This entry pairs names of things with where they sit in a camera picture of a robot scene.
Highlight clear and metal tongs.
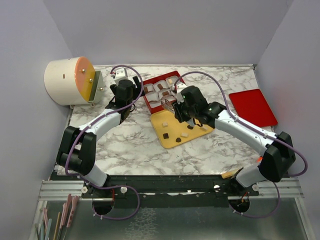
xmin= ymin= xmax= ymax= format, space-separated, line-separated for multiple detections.
xmin=160 ymin=98 xmax=196 ymax=127

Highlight red chocolate box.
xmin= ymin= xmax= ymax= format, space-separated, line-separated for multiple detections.
xmin=143 ymin=70 xmax=181 ymax=114

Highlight red box lid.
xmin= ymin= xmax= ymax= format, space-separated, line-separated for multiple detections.
xmin=229 ymin=88 xmax=278 ymax=128

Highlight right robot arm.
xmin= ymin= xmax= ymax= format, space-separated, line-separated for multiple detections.
xmin=172 ymin=83 xmax=296 ymax=196

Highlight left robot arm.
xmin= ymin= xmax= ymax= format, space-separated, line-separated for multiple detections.
xmin=56 ymin=76 xmax=145 ymax=198

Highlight grey green drawer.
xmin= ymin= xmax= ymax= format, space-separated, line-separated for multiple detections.
xmin=88 ymin=71 xmax=105 ymax=106

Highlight yellow plastic tray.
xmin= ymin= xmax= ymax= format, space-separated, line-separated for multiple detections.
xmin=150 ymin=110 xmax=214 ymax=149

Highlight white cylindrical container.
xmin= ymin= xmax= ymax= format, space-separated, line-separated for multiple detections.
xmin=44 ymin=56 xmax=95 ymax=106

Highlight pink tool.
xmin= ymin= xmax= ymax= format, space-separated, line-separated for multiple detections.
xmin=59 ymin=194 xmax=80 ymax=230

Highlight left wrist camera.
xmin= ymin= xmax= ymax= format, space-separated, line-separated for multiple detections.
xmin=113 ymin=68 xmax=128 ymax=85

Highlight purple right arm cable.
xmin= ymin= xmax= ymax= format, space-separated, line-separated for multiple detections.
xmin=173 ymin=71 xmax=309 ymax=219

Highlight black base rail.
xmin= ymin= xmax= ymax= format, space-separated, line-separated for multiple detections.
xmin=48 ymin=174 xmax=261 ymax=209

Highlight aluminium frame rail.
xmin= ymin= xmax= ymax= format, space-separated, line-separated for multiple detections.
xmin=38 ymin=178 xmax=304 ymax=202

